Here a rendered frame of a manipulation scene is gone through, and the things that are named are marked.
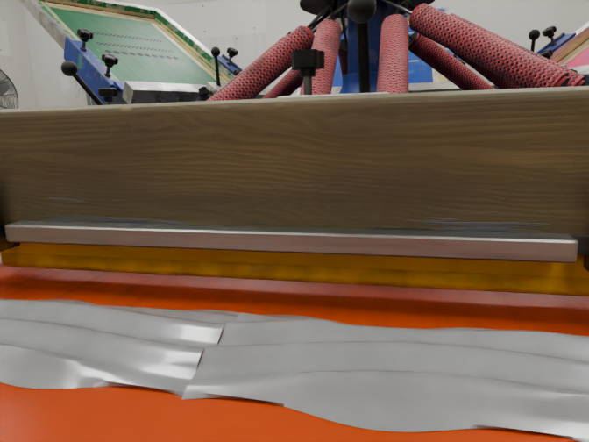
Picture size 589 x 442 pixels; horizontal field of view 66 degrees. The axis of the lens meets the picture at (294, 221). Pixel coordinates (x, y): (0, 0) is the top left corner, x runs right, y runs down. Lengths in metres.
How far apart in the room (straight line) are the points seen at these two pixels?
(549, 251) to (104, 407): 0.19
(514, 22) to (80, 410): 4.46
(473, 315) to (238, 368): 0.12
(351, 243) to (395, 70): 0.56
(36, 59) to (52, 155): 5.54
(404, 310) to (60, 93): 5.49
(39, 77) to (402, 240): 5.65
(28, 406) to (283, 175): 0.14
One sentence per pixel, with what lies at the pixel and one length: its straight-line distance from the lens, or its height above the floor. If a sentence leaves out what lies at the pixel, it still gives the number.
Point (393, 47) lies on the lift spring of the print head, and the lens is 0.82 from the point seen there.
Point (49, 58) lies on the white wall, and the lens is 5.72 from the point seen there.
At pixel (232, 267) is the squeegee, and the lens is 0.26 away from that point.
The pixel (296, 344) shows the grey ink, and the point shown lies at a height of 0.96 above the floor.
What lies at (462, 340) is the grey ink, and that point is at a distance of 0.20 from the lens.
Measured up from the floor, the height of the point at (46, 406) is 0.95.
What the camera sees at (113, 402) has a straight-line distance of 0.18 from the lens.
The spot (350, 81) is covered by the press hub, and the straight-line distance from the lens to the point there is 1.05.
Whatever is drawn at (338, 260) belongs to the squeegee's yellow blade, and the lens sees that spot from 0.24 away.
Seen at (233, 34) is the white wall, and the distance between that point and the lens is 4.71.
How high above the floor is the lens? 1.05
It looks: 12 degrees down
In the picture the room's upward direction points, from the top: 2 degrees counter-clockwise
